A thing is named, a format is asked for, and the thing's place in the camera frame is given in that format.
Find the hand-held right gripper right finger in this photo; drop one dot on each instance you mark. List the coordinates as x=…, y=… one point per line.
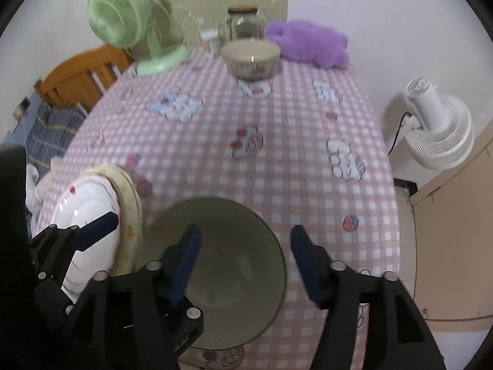
x=308, y=266

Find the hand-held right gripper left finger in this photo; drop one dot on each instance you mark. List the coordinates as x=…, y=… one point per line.
x=185, y=266

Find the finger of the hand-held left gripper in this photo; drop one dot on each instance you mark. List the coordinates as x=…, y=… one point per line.
x=188, y=327
x=96, y=231

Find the white plate with red print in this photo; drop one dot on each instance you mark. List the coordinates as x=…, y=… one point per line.
x=88, y=204

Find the cream plate with yellow flowers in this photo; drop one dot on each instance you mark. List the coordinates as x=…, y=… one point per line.
x=129, y=200

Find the large grey-green floral bowl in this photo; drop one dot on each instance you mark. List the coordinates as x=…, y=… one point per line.
x=235, y=262

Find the white cloth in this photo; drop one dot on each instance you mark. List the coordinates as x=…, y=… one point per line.
x=32, y=192

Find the blue plaid blanket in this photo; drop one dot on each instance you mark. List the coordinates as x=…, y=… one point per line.
x=50, y=123

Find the pink checked tablecloth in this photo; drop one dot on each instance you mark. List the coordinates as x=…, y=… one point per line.
x=269, y=142

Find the beige cabinet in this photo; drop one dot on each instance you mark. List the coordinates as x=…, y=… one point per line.
x=454, y=239

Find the white floor fan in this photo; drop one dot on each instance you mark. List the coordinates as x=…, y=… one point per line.
x=443, y=135

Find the green desk fan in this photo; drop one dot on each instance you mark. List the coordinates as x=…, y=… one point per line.
x=111, y=15

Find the cotton swab box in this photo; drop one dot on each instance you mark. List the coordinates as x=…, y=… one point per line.
x=210, y=42

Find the floral bowl with tall foot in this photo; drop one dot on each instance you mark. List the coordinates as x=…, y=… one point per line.
x=250, y=52

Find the purple plush toy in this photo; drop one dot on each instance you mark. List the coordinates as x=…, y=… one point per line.
x=308, y=38

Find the glass jar with black lid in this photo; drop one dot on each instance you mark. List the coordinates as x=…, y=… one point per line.
x=244, y=27

